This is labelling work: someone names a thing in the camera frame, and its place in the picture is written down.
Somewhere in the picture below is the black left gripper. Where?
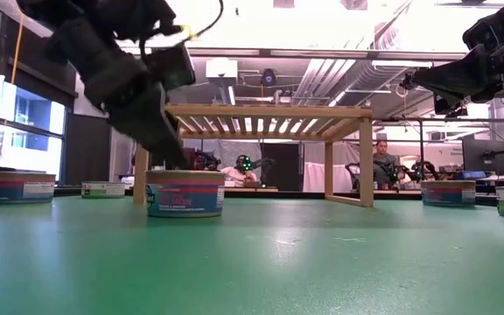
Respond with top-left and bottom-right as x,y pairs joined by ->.
86,50 -> 188,171

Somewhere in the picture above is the blue red can gold lid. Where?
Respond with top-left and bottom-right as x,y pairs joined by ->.
145,169 -> 226,219
420,179 -> 477,208
0,171 -> 57,205

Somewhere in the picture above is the wooden slatted shelf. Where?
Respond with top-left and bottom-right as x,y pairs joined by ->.
132,103 -> 375,208

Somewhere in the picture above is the black pipe rack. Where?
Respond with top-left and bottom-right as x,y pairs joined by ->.
374,115 -> 504,176

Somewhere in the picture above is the black monitor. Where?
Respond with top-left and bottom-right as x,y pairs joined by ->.
461,138 -> 504,176

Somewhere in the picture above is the dark door panel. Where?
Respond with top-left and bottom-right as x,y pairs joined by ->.
65,114 -> 112,197

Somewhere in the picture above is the blue box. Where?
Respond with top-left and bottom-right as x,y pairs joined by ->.
455,170 -> 488,181

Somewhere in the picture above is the white ceiling box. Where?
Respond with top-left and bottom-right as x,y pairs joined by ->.
205,58 -> 239,80

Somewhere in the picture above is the person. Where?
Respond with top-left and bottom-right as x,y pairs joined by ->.
372,139 -> 404,190
220,153 -> 262,188

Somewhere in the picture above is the bright window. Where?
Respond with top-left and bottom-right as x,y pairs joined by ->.
0,76 -> 67,180

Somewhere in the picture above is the black partition panel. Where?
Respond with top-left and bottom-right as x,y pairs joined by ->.
260,142 -> 305,193

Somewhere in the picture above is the long ceiling light bar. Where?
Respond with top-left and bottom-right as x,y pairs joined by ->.
181,46 -> 467,61

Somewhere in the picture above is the white cloth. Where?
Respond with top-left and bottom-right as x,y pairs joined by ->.
303,140 -> 362,193

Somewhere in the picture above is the green table mat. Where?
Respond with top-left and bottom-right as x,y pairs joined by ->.
0,194 -> 504,315

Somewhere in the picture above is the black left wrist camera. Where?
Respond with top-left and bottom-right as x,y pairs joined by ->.
144,43 -> 197,91

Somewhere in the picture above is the black round ceiling camera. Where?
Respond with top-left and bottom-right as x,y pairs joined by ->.
260,68 -> 278,88

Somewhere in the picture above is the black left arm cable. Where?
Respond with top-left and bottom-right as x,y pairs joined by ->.
188,0 -> 226,43

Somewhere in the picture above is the orange strap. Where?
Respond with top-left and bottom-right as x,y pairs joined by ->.
10,12 -> 25,84

